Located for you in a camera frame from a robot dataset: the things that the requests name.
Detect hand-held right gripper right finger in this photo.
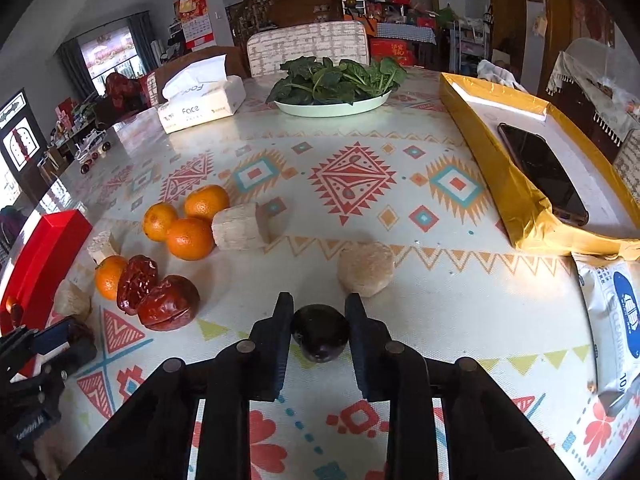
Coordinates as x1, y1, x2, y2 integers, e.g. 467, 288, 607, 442
345, 292, 576, 480

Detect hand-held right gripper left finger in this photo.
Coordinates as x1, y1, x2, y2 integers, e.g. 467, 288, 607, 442
60, 291, 296, 480

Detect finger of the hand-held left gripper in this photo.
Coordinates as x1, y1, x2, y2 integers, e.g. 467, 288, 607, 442
50, 337, 98, 376
31, 317, 76, 356

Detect dark round fruit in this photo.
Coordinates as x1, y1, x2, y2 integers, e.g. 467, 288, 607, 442
291, 304, 351, 364

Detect orange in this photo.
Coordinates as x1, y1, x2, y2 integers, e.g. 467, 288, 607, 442
166, 217, 216, 262
184, 184, 230, 223
94, 255, 129, 302
142, 202, 179, 242

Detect large red date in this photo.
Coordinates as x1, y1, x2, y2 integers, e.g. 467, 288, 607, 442
116, 255, 160, 316
137, 274, 201, 332

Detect king oyster mushroom piece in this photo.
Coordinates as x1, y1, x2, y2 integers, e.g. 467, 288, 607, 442
211, 202, 271, 252

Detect purple cloth bundle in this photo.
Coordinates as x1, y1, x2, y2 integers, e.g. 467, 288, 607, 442
0, 205, 26, 251

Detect patterned tablecloth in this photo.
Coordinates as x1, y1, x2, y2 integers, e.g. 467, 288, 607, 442
30, 65, 640, 480

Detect small toy cars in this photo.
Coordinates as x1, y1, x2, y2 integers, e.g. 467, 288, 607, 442
75, 130, 113, 176

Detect door with glass panes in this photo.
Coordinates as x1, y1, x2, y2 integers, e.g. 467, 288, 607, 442
0, 89, 43, 181

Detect yellow cardboard box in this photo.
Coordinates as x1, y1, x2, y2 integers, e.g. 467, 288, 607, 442
439, 72, 640, 256

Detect white oval plate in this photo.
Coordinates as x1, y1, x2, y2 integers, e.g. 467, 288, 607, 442
273, 87, 393, 119

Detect black smartphone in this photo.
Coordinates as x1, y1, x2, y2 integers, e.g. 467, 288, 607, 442
497, 122, 590, 227

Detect white wet wipes packet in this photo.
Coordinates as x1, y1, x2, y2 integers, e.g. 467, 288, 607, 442
571, 252, 640, 417

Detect dark red cloth bundle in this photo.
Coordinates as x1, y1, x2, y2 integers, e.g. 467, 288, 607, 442
103, 72, 143, 111

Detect white tissue box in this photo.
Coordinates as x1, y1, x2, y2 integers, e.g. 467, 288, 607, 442
157, 54, 247, 135

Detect grey curtain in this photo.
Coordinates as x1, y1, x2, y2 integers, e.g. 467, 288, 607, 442
127, 11, 161, 68
56, 40, 98, 98

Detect green spinach leaves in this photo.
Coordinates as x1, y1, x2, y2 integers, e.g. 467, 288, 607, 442
266, 56, 408, 106

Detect bright window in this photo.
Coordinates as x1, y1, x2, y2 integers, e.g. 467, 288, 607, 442
80, 25, 146, 93

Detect red gift box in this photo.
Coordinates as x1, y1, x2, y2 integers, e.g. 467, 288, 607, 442
370, 37, 418, 67

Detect brown chair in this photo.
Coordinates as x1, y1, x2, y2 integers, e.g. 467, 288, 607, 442
150, 46, 248, 106

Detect checked cloth table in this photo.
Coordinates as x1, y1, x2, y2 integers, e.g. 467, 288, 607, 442
372, 22, 438, 46

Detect metal storage rack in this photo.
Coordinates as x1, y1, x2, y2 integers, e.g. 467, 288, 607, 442
447, 17, 493, 73

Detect wooden staircase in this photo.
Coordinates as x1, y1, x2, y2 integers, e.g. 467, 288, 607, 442
227, 0, 301, 46

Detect cabinet with lace cloth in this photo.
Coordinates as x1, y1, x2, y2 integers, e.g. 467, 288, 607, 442
545, 37, 640, 161

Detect red wall calendar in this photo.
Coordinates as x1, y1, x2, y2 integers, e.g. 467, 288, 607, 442
173, 0, 213, 51

